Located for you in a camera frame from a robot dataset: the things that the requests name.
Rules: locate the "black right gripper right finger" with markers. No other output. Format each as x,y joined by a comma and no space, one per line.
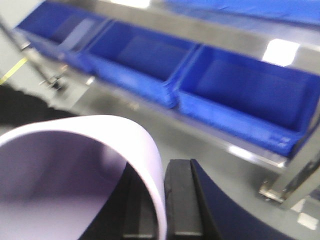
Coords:
197,209

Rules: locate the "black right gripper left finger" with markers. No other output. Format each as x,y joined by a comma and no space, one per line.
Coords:
128,214

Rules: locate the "lavender purple cup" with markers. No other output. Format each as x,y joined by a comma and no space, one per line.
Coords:
56,175

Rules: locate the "blue bin right shelf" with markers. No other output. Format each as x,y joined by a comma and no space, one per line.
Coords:
267,105

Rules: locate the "blue bin shelf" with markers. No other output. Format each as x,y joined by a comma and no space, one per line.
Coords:
267,105
143,61
62,32

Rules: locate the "blue bin middle shelf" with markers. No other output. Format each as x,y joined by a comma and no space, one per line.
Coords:
143,61

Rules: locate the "blue bin left shelf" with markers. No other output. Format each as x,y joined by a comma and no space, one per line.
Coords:
62,32

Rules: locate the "steel shelf frame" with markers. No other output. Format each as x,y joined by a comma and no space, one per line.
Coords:
240,168

